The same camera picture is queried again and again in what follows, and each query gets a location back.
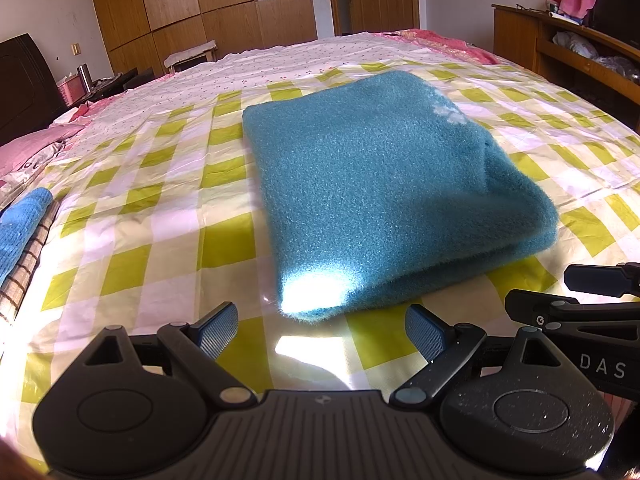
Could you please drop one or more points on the metal thermos bottle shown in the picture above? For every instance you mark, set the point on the metal thermos bottle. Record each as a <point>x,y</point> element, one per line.
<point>84,79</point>

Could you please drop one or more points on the dark wooden headboard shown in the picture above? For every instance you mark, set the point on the dark wooden headboard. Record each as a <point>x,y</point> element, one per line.
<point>25,85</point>

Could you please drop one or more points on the wooden shelf cabinet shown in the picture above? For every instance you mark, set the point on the wooden shelf cabinet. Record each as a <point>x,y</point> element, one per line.
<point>515,35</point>

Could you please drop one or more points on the dark nightstand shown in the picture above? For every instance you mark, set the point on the dark nightstand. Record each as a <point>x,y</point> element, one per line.
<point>120,85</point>

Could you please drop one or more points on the yellow checked bedsheet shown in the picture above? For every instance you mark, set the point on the yellow checked bedsheet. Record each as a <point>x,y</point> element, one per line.
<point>160,220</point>

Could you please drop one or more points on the brown checked cloth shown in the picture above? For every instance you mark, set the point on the brown checked cloth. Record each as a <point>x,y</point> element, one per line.
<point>25,270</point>

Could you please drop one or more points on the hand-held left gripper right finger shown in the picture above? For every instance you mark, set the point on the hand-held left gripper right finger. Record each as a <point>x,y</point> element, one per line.
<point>425,332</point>

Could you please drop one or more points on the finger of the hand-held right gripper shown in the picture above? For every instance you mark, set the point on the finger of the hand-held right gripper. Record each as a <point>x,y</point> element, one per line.
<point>595,278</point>
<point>530,307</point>

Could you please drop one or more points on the pink basket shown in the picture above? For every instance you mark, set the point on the pink basket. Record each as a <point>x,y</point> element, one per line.
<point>69,91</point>

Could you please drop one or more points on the wooden wardrobe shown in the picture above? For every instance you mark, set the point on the wooden wardrobe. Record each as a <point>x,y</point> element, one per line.
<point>200,5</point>

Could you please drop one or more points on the pink pillow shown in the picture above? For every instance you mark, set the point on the pink pillow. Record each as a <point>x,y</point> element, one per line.
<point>35,152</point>

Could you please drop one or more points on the teal sweater with white flowers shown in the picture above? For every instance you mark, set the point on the teal sweater with white flowers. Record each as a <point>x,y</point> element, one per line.
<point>375,180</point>

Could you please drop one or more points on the black television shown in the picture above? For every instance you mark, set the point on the black television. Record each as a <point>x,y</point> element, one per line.
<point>617,7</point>

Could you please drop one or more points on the cushioned stool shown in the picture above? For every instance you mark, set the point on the cushioned stool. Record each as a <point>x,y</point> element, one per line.
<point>192,54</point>

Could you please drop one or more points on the white floral bedsheet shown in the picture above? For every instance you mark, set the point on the white floral bedsheet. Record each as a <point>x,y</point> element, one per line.
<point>240,75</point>

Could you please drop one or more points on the white plastic bag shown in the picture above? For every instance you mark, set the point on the white plastic bag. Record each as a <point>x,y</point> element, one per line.
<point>575,44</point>

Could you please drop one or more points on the pink floral bed cover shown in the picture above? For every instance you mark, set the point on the pink floral bed cover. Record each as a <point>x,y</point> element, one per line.
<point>450,45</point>

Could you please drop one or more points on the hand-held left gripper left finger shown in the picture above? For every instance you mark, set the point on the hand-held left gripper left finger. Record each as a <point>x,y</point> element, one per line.
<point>220,329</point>

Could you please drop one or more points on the blue ribbed knit sweater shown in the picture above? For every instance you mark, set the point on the blue ribbed knit sweater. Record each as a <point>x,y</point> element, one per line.
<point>20,230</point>

